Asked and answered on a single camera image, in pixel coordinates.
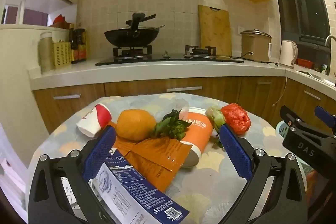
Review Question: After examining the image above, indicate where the black wok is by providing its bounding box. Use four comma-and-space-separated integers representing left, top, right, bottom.
104, 13, 161, 48

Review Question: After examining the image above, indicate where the wooden base cabinet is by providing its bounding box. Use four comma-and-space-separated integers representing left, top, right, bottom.
33, 76, 336, 136

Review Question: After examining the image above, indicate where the beige rice cooker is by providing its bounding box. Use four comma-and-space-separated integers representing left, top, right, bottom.
240, 29, 272, 63

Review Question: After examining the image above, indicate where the grey thermos bottle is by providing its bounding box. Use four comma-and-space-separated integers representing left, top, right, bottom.
39, 32, 55, 74

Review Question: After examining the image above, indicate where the white cable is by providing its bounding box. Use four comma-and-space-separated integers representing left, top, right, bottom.
272, 77, 287, 107

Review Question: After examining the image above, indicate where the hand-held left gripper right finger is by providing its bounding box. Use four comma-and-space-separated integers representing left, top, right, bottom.
219, 124, 308, 224

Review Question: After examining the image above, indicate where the black utensil handle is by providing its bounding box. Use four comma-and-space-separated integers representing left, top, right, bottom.
125, 13, 157, 25

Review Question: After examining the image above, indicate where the blue and white carton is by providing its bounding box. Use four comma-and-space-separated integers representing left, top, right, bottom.
89, 147, 190, 224

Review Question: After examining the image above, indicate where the wooden cutting board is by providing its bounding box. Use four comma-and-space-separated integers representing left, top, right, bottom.
197, 5, 232, 56

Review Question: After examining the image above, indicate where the tall dark sauce bottle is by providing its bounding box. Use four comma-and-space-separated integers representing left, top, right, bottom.
69, 24, 79, 64

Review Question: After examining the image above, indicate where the red plastic bag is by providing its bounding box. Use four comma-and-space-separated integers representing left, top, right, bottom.
220, 103, 252, 135

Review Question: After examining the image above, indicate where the red plastic box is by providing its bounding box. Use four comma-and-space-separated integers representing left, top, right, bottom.
294, 57, 314, 69

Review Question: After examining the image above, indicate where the red and white paper cup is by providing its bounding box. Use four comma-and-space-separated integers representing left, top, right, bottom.
76, 104, 113, 138

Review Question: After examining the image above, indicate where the orange foil packet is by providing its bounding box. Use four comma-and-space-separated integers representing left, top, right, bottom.
112, 122, 194, 193

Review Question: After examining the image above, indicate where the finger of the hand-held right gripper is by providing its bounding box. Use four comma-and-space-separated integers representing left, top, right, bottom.
280, 105, 331, 139
314, 105, 336, 136

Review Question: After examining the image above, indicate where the white electric kettle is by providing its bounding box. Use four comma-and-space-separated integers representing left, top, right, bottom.
279, 40, 299, 68

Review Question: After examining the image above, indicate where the clear printed plastic bag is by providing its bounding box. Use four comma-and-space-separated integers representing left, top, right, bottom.
168, 98, 190, 119

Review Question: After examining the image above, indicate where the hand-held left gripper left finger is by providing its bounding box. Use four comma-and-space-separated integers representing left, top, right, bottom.
28, 126, 117, 224

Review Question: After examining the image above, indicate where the orange fruit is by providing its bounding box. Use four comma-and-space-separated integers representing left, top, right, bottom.
116, 109, 157, 141

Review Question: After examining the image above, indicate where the black gas stove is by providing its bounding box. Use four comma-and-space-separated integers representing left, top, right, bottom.
95, 45, 244, 67

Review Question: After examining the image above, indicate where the yellow slotted basket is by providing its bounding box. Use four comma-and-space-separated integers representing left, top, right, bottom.
53, 42, 73, 68

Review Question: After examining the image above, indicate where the dark bottle with red label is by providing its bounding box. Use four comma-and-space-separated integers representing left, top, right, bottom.
77, 28, 88, 61

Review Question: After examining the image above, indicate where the green leafy vegetable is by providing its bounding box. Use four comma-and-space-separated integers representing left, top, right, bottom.
152, 109, 192, 140

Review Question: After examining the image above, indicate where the metal faucet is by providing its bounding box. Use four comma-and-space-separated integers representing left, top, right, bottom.
325, 35, 336, 75

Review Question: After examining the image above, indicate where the fan-patterned tablecloth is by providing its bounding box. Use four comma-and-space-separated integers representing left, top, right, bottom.
25, 93, 308, 224

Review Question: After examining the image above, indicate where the dark window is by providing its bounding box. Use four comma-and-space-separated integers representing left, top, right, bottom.
270, 0, 336, 51

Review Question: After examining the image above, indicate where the pale vegetable stalk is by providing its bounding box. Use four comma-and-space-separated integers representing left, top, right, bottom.
205, 105, 226, 148

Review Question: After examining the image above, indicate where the metal cabinet handle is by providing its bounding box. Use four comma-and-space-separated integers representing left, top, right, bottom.
54, 94, 82, 101
304, 91, 322, 101
166, 86, 203, 93

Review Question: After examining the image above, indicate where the orange and white drink cup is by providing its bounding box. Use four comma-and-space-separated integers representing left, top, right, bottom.
181, 106, 215, 168

